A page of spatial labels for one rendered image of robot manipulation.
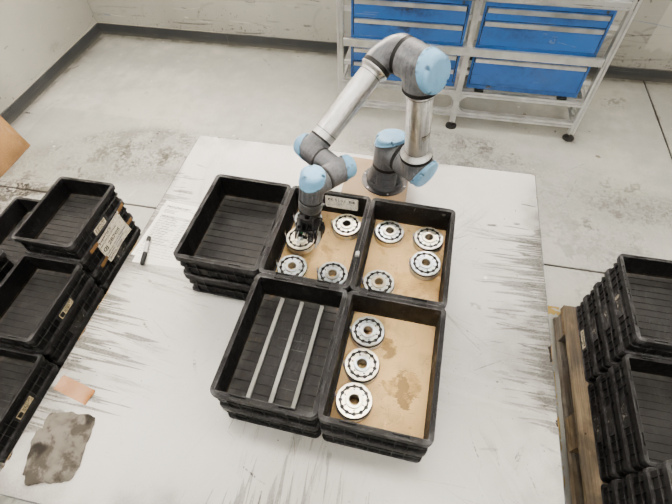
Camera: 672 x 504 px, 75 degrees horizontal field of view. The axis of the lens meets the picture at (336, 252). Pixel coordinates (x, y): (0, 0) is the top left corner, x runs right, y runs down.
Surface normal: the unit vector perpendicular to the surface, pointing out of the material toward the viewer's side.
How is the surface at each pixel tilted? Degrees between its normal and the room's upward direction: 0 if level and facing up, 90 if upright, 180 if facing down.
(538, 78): 90
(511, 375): 0
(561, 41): 90
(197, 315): 0
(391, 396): 0
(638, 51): 90
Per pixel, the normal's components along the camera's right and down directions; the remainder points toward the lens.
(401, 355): -0.02, -0.59
